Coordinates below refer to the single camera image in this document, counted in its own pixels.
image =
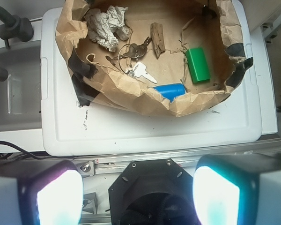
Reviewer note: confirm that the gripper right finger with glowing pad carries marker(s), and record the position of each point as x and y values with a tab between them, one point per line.
238	189

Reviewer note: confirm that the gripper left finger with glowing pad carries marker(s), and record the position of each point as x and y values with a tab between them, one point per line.
40	192

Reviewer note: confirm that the brown wood chip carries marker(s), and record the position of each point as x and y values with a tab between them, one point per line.
156	31

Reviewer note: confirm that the clear plastic bin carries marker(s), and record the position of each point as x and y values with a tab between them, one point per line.
20	94

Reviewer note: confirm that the blue plastic cylinder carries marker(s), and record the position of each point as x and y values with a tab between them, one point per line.
171	91

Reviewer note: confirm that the white plastic bin lid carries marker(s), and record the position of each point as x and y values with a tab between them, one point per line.
72	130

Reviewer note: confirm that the green plastic block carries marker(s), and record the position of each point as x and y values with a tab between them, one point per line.
197	64

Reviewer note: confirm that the brown paper bag liner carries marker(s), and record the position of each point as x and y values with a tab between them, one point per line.
212	25

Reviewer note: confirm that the small dark key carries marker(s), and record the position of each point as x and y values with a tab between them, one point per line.
110	60

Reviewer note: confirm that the white head silver key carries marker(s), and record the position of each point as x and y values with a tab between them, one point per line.
139	70

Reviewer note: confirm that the crumpled white paper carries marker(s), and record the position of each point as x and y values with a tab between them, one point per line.
107	28

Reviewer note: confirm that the black octagonal mount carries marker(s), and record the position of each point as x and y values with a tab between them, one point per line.
153	192

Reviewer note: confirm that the silver key bunch on ring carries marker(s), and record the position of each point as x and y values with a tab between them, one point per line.
135	51

